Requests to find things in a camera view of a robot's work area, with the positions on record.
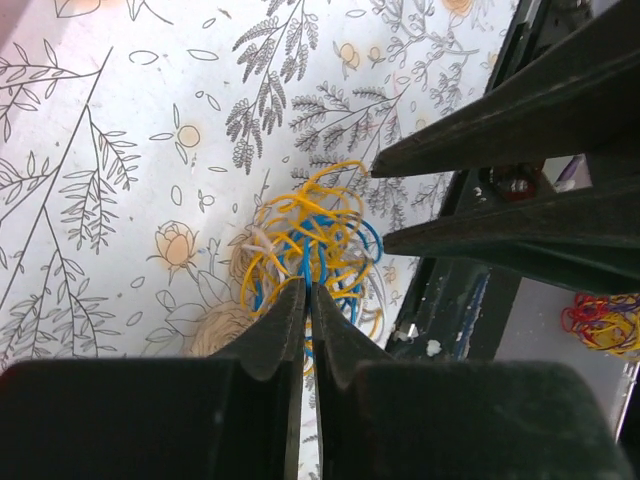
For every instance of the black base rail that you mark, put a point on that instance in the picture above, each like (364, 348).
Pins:
(458, 309)

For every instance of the floral table mat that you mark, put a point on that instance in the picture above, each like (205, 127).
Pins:
(144, 143)

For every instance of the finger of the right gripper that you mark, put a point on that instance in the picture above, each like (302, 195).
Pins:
(584, 240)
(576, 96)

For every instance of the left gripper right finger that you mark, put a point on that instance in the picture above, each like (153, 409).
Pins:
(382, 418)

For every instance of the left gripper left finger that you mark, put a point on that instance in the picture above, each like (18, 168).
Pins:
(232, 415)

